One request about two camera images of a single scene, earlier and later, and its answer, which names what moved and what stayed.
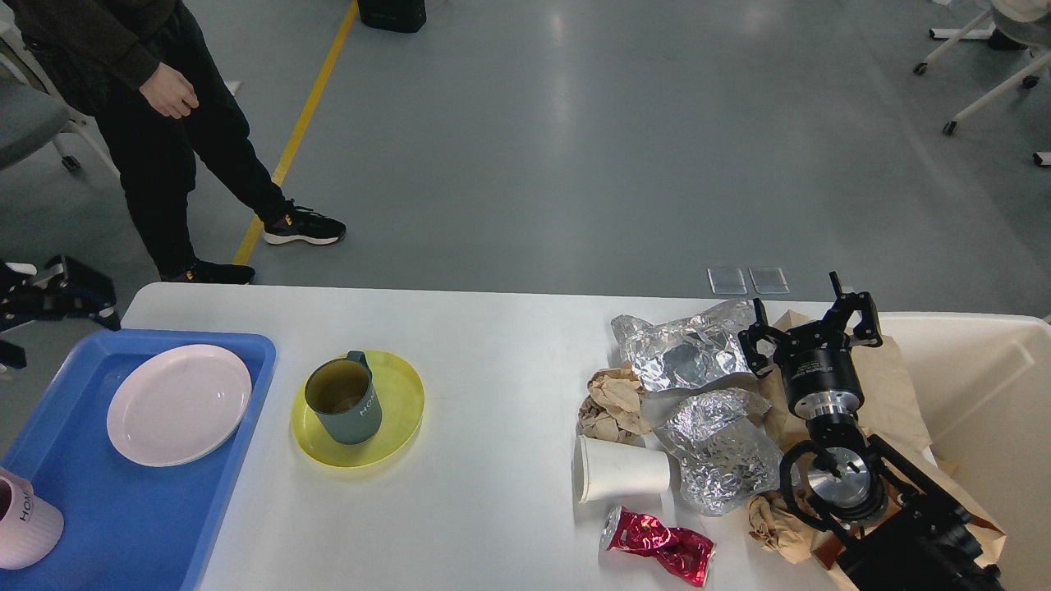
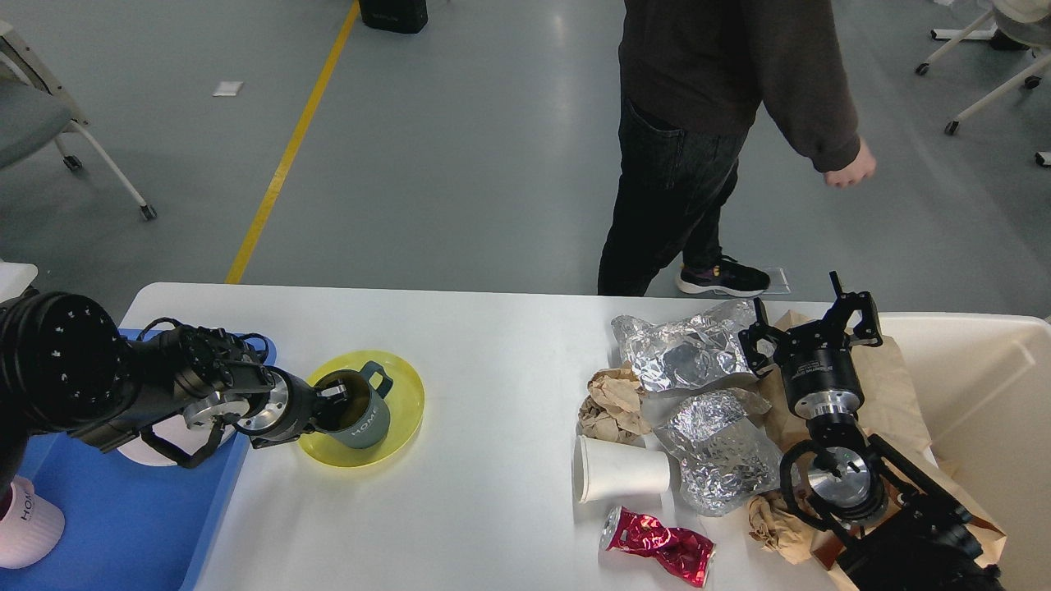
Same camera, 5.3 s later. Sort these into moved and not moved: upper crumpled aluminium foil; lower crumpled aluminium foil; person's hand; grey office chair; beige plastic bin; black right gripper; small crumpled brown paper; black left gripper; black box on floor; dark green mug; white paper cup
Moved: black left gripper; person's hand; dark green mug
Not moved: black box on floor; black right gripper; lower crumpled aluminium foil; grey office chair; upper crumpled aluminium foil; small crumpled brown paper; beige plastic bin; white paper cup
